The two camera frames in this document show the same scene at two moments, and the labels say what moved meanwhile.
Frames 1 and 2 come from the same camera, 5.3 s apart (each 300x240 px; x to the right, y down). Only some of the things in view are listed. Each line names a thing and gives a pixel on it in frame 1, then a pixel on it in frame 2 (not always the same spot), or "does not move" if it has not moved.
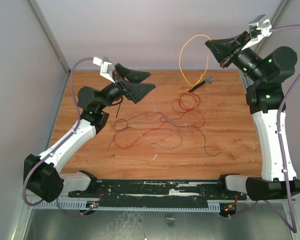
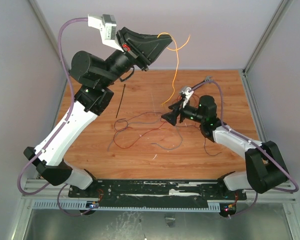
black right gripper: [234, 54] to [178, 114]
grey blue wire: [150, 122] does not move
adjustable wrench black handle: [202, 82] to [208, 79]
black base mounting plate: [155, 190] does not move
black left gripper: [135, 91] to [142, 49]
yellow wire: [181, 72] to [177, 49]
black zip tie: [118, 110] does not move
